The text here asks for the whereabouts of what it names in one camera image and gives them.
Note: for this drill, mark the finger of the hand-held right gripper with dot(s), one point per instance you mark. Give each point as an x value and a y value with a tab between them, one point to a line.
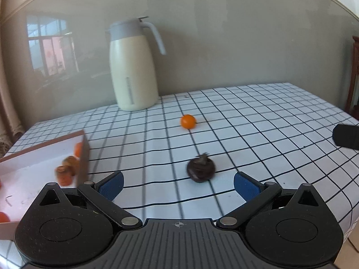
347	136

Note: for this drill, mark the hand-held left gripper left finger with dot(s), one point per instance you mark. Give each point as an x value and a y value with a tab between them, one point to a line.
112	186

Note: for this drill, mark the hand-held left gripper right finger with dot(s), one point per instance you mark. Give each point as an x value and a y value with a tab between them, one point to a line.
246	186

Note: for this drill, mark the dark mangosteen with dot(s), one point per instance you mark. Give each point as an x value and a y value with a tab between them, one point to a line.
201	169

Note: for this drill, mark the orange-brown fruit piece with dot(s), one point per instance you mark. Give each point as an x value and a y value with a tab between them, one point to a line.
64	176
70	162

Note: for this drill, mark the large orange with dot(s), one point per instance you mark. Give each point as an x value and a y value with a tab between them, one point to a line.
79	149

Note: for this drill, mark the brown cardboard box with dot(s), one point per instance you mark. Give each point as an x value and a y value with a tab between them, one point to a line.
28	179

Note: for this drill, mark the checkered white tablecloth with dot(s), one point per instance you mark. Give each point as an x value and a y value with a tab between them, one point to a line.
252	134

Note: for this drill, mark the wooden chair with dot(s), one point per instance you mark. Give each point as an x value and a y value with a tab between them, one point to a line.
354	70

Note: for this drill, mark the small orange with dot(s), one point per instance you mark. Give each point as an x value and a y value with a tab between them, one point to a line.
188	121

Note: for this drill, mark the cream thermos jug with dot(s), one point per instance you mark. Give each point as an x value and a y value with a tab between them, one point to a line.
134	70

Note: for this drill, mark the beige curtain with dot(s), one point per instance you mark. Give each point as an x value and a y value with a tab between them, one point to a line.
8	123

